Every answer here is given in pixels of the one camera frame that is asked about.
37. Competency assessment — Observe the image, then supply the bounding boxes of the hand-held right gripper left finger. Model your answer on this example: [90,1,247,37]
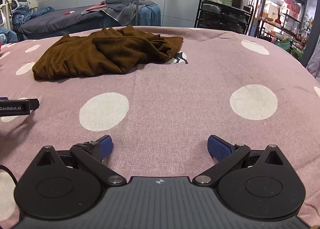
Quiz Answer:
[32,135,127,186]

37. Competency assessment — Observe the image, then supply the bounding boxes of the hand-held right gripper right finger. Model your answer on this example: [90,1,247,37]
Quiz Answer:
[192,135,288,187]

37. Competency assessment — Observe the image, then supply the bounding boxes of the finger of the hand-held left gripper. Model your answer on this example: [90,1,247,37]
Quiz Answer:
[24,98,40,111]

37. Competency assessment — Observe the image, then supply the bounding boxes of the brown knit sweater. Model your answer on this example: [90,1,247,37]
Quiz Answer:
[32,25,184,80]

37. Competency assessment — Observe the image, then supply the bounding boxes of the pink polka dot bed sheet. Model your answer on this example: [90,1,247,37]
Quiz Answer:
[0,26,320,229]

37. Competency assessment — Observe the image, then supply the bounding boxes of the crumpled blue cloth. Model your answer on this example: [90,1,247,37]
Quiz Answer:
[11,5,55,31]

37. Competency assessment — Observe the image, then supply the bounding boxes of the white device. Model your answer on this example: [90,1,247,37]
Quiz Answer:
[0,0,7,28]

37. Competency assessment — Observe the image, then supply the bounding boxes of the red cloth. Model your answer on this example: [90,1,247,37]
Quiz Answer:
[81,2,108,15]

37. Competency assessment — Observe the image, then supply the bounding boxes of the green potted plants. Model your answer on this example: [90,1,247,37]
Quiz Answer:
[275,37,306,60]

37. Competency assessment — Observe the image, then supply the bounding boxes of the grey plaid cloth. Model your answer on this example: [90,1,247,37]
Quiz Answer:
[305,44,320,80]

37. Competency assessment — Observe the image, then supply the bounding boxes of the black trolley rack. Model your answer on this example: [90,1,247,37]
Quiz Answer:
[194,0,254,35]

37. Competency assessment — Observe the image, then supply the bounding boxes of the grey towel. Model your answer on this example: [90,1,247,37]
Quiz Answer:
[100,0,157,25]

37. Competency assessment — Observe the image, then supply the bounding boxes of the shop display shelf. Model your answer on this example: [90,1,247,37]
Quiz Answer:
[259,12,308,43]

